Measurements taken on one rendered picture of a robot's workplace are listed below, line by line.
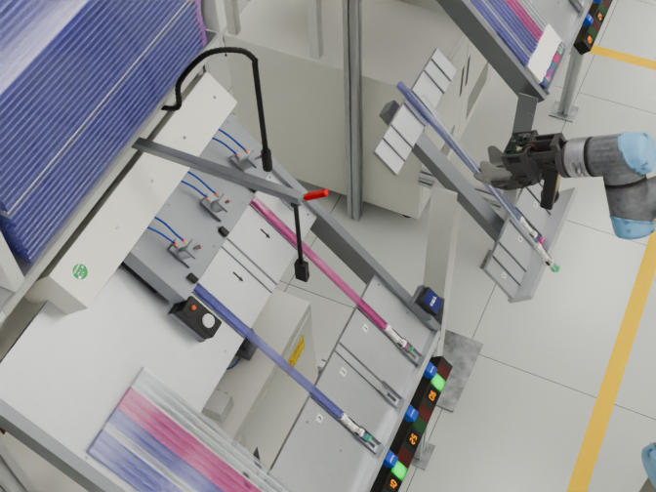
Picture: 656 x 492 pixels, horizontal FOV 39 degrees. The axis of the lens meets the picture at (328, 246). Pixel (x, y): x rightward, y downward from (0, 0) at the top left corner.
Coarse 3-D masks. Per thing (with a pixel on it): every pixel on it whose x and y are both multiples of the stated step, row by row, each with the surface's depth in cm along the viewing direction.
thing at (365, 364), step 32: (384, 288) 195; (352, 320) 188; (416, 320) 199; (352, 352) 186; (384, 352) 191; (416, 352) 197; (320, 384) 180; (352, 384) 185; (384, 384) 189; (320, 416) 178; (352, 416) 183; (384, 416) 188; (288, 448) 172; (320, 448) 177; (352, 448) 181; (288, 480) 171; (320, 480) 175; (352, 480) 180
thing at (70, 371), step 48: (240, 240) 175; (288, 240) 181; (144, 288) 160; (240, 288) 172; (48, 336) 148; (96, 336) 153; (144, 336) 158; (240, 336) 170; (0, 384) 142; (48, 384) 146; (96, 384) 151; (192, 384) 162; (48, 432) 145; (96, 432) 150
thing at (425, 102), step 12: (420, 96) 181; (432, 108) 181; (444, 132) 184; (456, 144) 185; (468, 156) 186; (492, 192) 191; (504, 204) 192; (516, 216) 194; (528, 228) 196; (528, 240) 197
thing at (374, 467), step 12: (432, 336) 199; (432, 348) 197; (420, 360) 196; (420, 372) 194; (408, 384) 193; (408, 396) 190; (396, 408) 190; (396, 420) 187; (384, 432) 187; (384, 444) 184; (384, 456) 183; (372, 468) 182; (372, 480) 180
